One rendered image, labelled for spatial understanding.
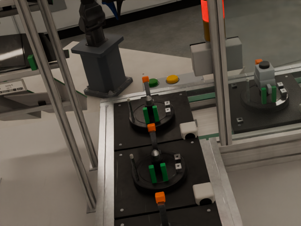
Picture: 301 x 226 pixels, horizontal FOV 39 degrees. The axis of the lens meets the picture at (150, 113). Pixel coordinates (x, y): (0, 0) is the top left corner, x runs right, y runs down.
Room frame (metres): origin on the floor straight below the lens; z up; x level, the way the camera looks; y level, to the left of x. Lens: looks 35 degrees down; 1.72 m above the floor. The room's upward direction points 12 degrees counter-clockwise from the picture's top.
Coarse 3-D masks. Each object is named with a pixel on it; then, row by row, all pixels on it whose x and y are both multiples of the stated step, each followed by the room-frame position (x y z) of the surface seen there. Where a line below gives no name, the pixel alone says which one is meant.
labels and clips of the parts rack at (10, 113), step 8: (8, 8) 1.01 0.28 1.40; (32, 56) 0.83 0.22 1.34; (32, 64) 0.83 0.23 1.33; (16, 80) 0.83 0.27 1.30; (0, 88) 0.83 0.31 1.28; (8, 88) 0.83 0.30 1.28; (16, 88) 0.83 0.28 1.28; (24, 88) 0.83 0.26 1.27; (40, 104) 1.01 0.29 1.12; (48, 104) 1.01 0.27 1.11; (64, 104) 1.00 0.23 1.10; (0, 112) 1.02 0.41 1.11; (8, 112) 1.01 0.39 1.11; (16, 112) 1.01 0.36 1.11; (24, 112) 1.01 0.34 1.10; (32, 112) 1.01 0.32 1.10
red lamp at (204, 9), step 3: (201, 0) 0.91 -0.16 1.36; (201, 3) 0.91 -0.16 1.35; (204, 3) 0.90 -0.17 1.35; (204, 6) 0.90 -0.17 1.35; (204, 9) 0.90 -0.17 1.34; (204, 12) 0.90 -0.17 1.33; (207, 12) 0.89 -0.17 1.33; (204, 15) 0.90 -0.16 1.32; (207, 15) 0.89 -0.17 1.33; (204, 18) 0.90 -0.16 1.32; (207, 18) 0.89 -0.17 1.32; (207, 21) 0.89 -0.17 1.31
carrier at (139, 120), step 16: (160, 96) 1.15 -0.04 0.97; (176, 96) 1.13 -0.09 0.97; (128, 112) 1.10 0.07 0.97; (144, 112) 0.99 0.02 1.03; (160, 112) 1.04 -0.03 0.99; (176, 112) 1.05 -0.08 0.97; (128, 128) 1.02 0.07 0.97; (144, 128) 0.98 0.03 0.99; (160, 128) 0.98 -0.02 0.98; (176, 128) 0.97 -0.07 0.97; (192, 128) 0.93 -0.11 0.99; (128, 144) 0.94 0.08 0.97; (144, 144) 0.93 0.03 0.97
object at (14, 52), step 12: (0, 36) 0.91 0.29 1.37; (12, 36) 0.90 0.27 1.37; (24, 36) 0.91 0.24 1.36; (0, 48) 0.90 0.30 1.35; (12, 48) 0.89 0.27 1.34; (24, 48) 0.89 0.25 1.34; (48, 48) 1.00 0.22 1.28; (0, 60) 0.89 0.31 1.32; (12, 60) 0.88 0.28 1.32; (24, 60) 0.87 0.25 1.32; (48, 60) 0.98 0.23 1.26
